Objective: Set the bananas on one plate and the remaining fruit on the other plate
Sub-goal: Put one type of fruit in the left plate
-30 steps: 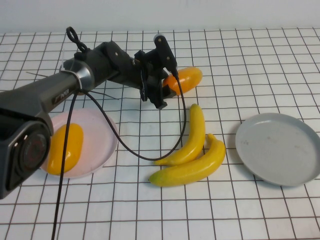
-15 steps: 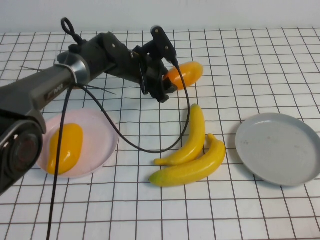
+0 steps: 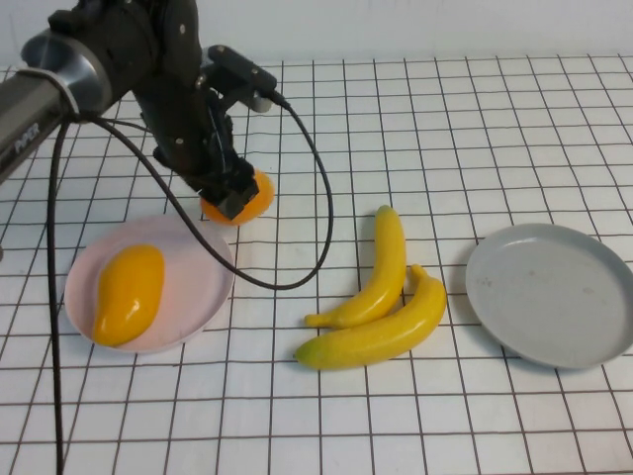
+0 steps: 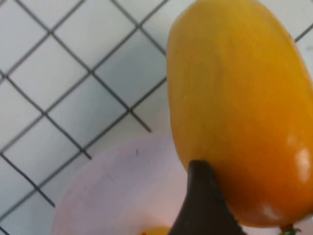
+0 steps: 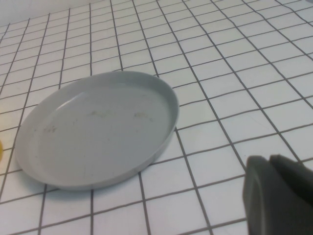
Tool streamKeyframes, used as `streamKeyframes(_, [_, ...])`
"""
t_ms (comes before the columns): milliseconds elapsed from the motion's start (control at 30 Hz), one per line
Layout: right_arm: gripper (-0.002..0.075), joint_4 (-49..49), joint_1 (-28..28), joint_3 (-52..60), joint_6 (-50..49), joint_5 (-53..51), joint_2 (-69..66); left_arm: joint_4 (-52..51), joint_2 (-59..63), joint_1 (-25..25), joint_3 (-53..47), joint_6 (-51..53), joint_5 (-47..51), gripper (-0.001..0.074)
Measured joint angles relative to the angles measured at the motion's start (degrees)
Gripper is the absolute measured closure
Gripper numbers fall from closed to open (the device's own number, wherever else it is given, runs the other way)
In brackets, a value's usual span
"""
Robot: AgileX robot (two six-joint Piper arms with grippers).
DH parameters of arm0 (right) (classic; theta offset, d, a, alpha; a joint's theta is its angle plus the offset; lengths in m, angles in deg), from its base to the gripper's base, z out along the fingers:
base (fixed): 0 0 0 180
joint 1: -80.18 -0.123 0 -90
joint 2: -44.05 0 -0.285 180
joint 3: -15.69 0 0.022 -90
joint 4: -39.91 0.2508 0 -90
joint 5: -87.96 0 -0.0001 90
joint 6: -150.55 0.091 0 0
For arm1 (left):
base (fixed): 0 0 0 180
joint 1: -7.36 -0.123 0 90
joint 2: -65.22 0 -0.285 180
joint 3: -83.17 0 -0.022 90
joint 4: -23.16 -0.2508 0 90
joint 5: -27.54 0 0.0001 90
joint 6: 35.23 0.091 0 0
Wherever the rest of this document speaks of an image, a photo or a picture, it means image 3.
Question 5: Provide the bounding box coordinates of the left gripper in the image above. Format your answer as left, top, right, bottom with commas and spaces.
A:
136, 58, 261, 220

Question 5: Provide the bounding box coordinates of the orange mango with red tip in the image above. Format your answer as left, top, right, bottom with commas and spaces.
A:
199, 168, 276, 228

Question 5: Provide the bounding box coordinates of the yellow mango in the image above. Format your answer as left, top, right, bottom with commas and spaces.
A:
91, 243, 166, 347

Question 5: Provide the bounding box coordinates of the slim yellow banana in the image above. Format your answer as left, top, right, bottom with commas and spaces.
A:
303, 204, 408, 331

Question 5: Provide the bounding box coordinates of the large banana with green tip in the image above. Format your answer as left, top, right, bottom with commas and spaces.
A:
294, 264, 447, 372

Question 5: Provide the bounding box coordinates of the pink round plate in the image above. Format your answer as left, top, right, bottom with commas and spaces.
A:
63, 215, 235, 354

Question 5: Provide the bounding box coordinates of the grey round plate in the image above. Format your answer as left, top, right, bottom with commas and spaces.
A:
464, 223, 633, 370

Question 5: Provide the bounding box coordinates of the white grid tablecloth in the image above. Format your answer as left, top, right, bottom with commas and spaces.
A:
0, 53, 633, 475

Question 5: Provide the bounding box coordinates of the black camera cable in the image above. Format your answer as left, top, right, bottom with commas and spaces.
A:
46, 91, 333, 475

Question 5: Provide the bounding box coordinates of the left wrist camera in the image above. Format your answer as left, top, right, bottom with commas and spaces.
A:
200, 44, 278, 114

